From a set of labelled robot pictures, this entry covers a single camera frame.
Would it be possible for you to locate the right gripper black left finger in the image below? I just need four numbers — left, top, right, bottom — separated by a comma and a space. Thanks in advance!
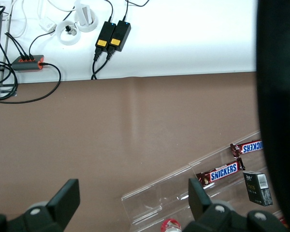
0, 178, 81, 232

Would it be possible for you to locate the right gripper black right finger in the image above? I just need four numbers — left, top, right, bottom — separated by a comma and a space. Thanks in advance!
183, 178, 290, 232

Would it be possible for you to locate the Snickers chocolate bar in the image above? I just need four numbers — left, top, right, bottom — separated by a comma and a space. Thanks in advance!
230, 139, 264, 158
195, 157, 247, 188

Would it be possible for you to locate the small black carton box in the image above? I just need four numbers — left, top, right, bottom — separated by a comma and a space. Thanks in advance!
242, 170, 274, 207

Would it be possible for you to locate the red cup with white lid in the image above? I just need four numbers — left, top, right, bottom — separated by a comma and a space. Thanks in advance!
160, 217, 183, 232

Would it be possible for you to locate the clear acrylic stepped stand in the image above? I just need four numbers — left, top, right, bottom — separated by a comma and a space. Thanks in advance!
120, 130, 289, 232

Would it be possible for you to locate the dark red carton box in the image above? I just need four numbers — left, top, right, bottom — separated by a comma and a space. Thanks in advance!
277, 213, 290, 229

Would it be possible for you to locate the brown table cover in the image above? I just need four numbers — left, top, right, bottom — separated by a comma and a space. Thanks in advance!
0, 72, 290, 232

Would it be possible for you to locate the grey and orange hub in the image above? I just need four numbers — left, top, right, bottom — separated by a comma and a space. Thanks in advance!
11, 55, 45, 72

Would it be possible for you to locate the grey metal bar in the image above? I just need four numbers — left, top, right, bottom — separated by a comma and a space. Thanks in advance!
0, 0, 18, 99

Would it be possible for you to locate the black power adapter yellow label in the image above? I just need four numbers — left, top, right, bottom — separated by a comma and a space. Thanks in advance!
94, 20, 117, 50
108, 20, 132, 53

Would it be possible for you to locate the small white adapter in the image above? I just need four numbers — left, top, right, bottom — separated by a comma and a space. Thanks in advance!
38, 16, 58, 33

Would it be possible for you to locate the thick blurred black cable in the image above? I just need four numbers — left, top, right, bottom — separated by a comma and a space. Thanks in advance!
254, 0, 290, 232

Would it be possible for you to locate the long black hub cable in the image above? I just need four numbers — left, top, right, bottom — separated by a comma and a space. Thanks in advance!
0, 62, 62, 104

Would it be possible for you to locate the black adapter mains cable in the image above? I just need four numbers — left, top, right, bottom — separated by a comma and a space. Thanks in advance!
91, 48, 117, 81
90, 47, 104, 81

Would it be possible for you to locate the bundle of black hub cables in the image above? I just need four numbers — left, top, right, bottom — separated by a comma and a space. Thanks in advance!
4, 31, 37, 61

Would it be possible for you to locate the white tape ring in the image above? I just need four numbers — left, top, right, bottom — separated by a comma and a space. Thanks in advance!
55, 20, 80, 46

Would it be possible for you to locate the white cable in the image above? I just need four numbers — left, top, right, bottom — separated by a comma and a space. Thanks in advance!
4, 0, 76, 39

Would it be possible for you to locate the white ring with insert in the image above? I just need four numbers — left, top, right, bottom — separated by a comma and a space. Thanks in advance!
73, 0, 99, 33

